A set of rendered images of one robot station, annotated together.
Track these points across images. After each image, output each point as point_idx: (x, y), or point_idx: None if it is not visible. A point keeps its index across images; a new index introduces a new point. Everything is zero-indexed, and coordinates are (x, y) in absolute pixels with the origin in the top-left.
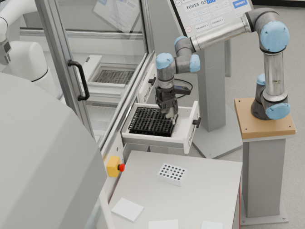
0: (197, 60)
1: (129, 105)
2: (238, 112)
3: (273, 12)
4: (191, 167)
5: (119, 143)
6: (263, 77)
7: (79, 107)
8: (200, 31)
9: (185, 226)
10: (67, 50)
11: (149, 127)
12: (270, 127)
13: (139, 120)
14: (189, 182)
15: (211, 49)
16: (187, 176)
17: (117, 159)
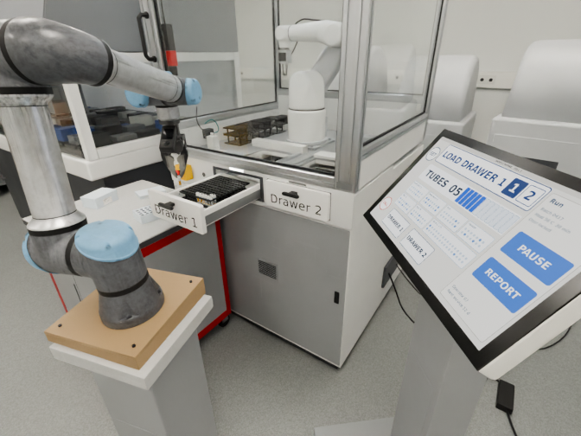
0: None
1: (238, 164)
2: (167, 272)
3: (9, 18)
4: (147, 228)
5: (208, 175)
6: (114, 226)
7: (154, 67)
8: (385, 224)
9: (91, 212)
10: (146, 2)
11: (205, 183)
12: (94, 298)
13: (224, 181)
14: (130, 223)
15: (427, 323)
16: (139, 223)
17: None
